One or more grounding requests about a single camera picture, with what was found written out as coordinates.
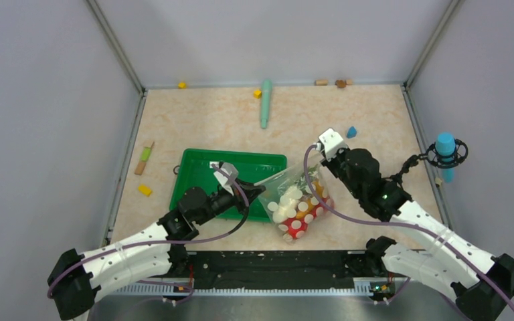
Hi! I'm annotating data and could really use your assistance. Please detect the wooden green block stick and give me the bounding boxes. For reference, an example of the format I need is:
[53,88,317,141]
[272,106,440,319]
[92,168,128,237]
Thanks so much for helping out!
[134,140,155,176]

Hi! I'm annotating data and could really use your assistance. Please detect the wooden cork cylinder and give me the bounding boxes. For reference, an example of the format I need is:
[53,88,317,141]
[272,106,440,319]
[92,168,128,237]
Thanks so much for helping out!
[315,79,329,86]

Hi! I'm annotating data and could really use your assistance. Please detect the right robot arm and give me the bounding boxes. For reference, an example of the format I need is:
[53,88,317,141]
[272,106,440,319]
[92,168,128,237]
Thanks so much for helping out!
[315,144,514,320]

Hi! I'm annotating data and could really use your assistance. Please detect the brown wooden piece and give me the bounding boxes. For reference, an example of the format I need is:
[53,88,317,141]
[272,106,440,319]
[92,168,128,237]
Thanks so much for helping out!
[335,80,347,89]

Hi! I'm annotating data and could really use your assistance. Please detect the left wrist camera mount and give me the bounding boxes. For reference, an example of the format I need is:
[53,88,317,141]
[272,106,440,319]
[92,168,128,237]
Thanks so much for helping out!
[209,161,239,195]

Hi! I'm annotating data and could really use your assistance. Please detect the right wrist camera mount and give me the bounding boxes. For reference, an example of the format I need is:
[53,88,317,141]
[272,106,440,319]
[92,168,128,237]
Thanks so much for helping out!
[315,128,349,161]

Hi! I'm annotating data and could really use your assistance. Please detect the green plastic tray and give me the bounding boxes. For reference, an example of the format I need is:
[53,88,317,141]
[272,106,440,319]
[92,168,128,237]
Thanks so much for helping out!
[169,148,287,211]

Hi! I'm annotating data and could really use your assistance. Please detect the yellow lego brick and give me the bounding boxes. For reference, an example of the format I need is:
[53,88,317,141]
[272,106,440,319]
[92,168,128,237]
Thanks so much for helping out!
[137,185,153,197]

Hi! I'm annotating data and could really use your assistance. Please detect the blue plastic piece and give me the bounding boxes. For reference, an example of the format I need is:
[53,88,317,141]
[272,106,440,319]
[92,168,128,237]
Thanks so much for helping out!
[346,126,357,139]

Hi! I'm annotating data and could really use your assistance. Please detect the clear dotted zip bag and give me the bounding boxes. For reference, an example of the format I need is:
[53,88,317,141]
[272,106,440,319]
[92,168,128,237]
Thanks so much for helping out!
[257,161,334,243]

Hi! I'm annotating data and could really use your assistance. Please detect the blue microphone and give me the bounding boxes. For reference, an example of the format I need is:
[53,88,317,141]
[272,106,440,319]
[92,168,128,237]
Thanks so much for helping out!
[435,132,456,183]

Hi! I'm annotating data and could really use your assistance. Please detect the mint green marker pen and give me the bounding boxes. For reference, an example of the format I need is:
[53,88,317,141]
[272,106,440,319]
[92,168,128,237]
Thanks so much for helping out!
[260,79,272,129]

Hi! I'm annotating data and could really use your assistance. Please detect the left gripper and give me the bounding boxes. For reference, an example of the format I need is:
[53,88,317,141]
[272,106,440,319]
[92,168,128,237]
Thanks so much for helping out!
[195,177,265,225]

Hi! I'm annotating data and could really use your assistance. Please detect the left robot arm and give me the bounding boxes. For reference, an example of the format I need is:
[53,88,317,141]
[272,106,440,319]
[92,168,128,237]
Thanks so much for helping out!
[47,181,266,320]

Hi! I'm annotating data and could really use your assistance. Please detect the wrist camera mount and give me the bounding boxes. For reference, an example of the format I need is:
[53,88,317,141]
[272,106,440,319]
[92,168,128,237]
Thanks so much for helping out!
[209,161,239,195]
[315,128,349,161]

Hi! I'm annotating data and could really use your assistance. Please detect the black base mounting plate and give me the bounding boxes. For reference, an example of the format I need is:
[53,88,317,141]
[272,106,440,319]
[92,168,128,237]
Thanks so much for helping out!
[162,250,390,290]

